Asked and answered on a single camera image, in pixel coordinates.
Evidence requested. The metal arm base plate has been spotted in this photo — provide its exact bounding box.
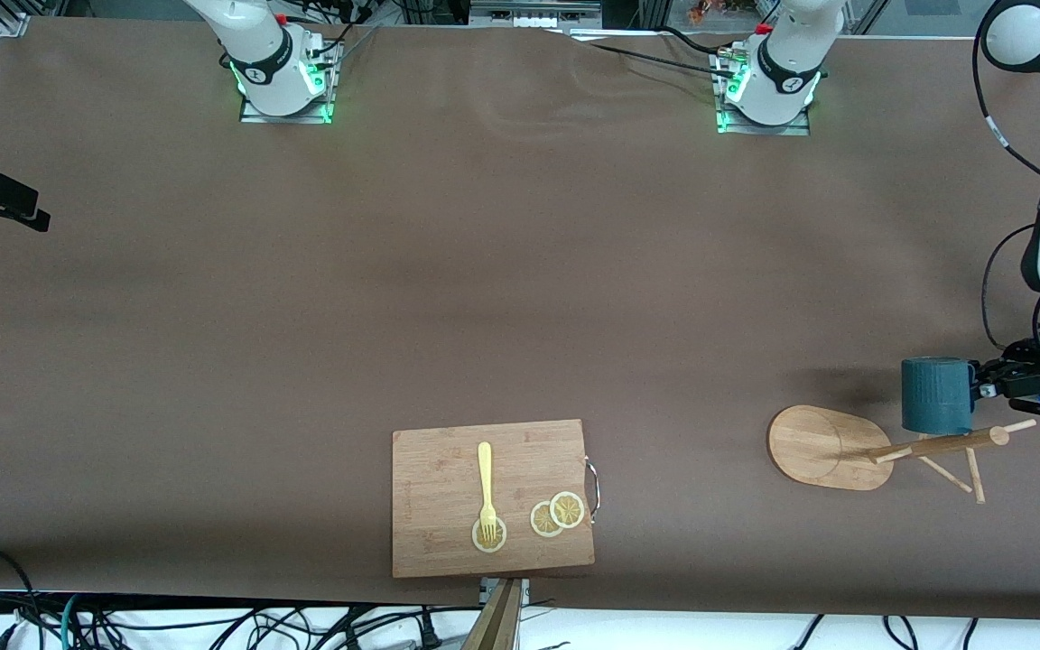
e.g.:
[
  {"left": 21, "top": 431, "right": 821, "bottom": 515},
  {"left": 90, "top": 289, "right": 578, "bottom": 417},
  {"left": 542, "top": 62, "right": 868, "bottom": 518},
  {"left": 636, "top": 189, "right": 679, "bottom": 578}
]
[
  {"left": 238, "top": 41, "right": 341, "bottom": 125},
  {"left": 710, "top": 50, "right": 813, "bottom": 137}
]

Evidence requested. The lemon slice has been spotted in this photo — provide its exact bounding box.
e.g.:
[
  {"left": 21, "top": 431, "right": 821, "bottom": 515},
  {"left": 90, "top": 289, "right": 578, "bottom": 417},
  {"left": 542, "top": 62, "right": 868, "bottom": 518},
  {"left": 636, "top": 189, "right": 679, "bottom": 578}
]
[
  {"left": 471, "top": 515, "right": 508, "bottom": 553},
  {"left": 530, "top": 501, "right": 566, "bottom": 539},
  {"left": 549, "top": 491, "right": 586, "bottom": 530}
]

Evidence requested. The black cable on table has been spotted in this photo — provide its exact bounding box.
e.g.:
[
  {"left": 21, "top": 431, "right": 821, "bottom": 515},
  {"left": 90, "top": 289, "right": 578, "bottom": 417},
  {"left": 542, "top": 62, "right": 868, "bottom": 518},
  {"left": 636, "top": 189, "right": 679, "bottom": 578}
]
[{"left": 565, "top": 27, "right": 742, "bottom": 80}]

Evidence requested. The wooden post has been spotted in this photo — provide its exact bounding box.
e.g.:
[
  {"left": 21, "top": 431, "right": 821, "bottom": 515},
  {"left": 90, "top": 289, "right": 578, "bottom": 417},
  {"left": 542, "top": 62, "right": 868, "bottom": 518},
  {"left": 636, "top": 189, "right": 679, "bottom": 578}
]
[{"left": 461, "top": 580, "right": 523, "bottom": 650}]

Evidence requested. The metal cutting board handle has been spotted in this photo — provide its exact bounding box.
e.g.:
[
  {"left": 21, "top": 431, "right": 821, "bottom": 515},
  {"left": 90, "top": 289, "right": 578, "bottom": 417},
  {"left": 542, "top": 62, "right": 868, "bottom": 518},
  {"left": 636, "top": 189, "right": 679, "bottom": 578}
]
[{"left": 582, "top": 456, "right": 602, "bottom": 525}]

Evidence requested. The tangled black cable bundle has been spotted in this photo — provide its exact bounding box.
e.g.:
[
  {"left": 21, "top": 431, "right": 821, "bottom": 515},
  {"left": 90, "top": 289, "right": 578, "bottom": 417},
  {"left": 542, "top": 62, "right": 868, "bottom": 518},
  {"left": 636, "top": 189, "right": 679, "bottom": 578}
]
[{"left": 0, "top": 600, "right": 449, "bottom": 650}]

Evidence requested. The brown table cover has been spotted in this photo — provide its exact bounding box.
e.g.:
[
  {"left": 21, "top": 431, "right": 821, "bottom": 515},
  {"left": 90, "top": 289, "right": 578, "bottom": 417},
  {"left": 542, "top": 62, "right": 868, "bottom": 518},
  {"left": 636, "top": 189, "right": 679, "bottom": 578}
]
[{"left": 0, "top": 16, "right": 1040, "bottom": 624}]

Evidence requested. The wooden cutting board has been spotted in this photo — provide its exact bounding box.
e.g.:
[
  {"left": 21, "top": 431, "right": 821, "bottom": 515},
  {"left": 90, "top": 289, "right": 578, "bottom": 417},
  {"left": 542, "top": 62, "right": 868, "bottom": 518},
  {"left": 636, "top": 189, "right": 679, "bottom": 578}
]
[{"left": 391, "top": 418, "right": 597, "bottom": 579}]

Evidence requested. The wooden mug rack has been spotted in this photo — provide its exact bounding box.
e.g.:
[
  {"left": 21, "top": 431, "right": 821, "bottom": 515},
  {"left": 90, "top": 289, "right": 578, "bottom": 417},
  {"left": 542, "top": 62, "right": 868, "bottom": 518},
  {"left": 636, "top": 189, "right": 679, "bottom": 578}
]
[{"left": 767, "top": 404, "right": 1037, "bottom": 505}]

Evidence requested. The aluminium cell frame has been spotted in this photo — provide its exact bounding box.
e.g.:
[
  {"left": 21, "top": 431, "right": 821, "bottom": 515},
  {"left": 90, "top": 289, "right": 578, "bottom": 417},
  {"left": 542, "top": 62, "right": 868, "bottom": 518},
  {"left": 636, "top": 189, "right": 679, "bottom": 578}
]
[{"left": 0, "top": 0, "right": 891, "bottom": 37}]

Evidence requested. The teal floor cable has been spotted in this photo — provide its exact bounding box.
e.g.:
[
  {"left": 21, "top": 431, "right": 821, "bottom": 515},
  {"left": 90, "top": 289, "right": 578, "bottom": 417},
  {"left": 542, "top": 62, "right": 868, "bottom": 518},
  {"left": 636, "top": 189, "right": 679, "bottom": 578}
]
[{"left": 58, "top": 593, "right": 89, "bottom": 650}]

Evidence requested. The yellow plastic fork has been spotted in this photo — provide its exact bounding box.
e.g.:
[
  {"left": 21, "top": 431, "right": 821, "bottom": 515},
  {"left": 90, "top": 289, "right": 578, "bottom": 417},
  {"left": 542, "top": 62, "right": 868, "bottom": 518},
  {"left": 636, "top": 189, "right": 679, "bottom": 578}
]
[{"left": 477, "top": 441, "right": 499, "bottom": 547}]

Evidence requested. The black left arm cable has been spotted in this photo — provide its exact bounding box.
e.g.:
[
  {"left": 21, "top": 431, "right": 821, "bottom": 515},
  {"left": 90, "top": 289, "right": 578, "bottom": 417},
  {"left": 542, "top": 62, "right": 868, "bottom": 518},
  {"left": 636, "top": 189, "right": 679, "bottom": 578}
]
[{"left": 974, "top": 18, "right": 1040, "bottom": 353}]

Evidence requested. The small metal bracket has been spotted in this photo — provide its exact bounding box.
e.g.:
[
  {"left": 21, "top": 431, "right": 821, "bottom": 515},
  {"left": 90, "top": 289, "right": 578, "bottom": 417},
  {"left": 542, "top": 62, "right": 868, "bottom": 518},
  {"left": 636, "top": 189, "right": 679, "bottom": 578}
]
[{"left": 480, "top": 578, "right": 531, "bottom": 608}]

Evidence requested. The grey power strip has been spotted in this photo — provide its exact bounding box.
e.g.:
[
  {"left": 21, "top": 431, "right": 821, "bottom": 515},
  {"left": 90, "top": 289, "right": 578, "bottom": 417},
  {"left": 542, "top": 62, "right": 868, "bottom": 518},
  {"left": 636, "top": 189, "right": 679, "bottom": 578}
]
[{"left": 470, "top": 0, "right": 602, "bottom": 28}]

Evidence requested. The teal mug yellow inside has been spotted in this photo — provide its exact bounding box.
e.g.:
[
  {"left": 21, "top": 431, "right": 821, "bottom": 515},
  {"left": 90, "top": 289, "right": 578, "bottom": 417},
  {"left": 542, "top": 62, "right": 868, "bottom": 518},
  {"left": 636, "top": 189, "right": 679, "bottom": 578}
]
[{"left": 901, "top": 357, "right": 979, "bottom": 436}]

